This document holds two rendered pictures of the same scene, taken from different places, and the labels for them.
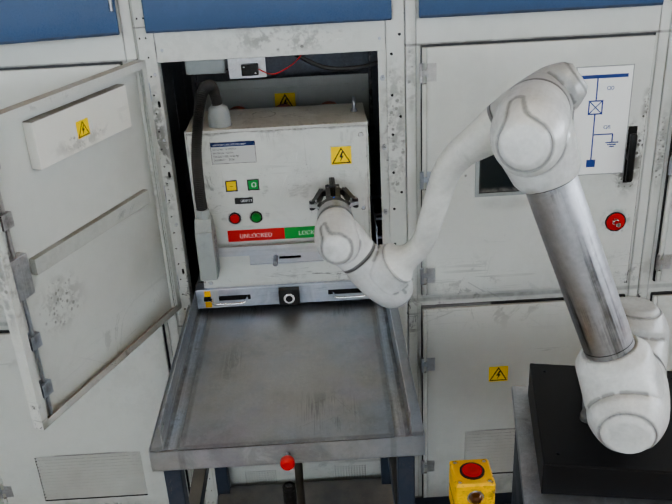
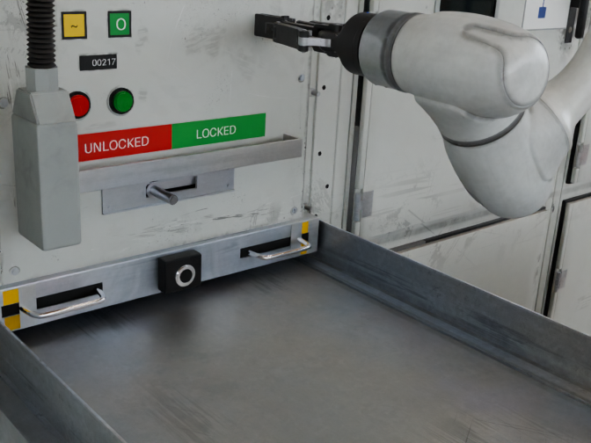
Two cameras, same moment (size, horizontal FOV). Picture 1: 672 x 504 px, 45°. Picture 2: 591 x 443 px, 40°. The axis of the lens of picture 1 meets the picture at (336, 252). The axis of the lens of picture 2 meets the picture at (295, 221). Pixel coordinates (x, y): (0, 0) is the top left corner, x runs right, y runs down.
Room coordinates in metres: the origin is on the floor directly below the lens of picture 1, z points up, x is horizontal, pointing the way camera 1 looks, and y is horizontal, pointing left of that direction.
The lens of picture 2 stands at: (1.16, 0.71, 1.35)
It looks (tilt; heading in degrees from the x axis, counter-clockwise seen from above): 19 degrees down; 320
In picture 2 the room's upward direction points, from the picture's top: 3 degrees clockwise
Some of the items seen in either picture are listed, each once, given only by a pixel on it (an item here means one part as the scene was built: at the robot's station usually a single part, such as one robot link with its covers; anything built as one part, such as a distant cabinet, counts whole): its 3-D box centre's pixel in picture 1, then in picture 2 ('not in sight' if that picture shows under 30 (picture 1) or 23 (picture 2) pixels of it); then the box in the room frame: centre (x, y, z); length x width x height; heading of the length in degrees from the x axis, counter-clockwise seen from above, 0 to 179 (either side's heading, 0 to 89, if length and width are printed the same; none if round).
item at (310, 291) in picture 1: (289, 290); (166, 264); (2.10, 0.14, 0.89); 0.54 x 0.05 x 0.06; 91
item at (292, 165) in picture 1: (282, 212); (172, 90); (2.09, 0.14, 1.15); 0.48 x 0.01 x 0.48; 91
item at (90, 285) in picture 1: (88, 233); not in sight; (1.87, 0.62, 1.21); 0.63 x 0.07 x 0.74; 157
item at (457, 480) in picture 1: (471, 490); not in sight; (1.27, -0.25, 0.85); 0.08 x 0.08 x 0.10; 1
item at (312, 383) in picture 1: (290, 369); (303, 403); (1.80, 0.14, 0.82); 0.68 x 0.62 x 0.06; 1
